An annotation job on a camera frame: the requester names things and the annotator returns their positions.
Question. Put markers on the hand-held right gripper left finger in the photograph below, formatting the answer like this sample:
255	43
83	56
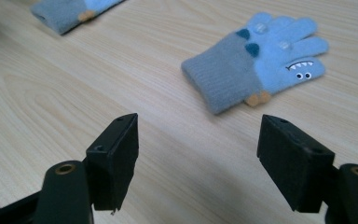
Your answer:
113	165

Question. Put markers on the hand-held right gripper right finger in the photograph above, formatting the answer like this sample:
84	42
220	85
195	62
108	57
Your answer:
292	165

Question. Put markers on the blue grey monster knit glove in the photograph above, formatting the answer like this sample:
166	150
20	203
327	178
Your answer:
230	73
62	14

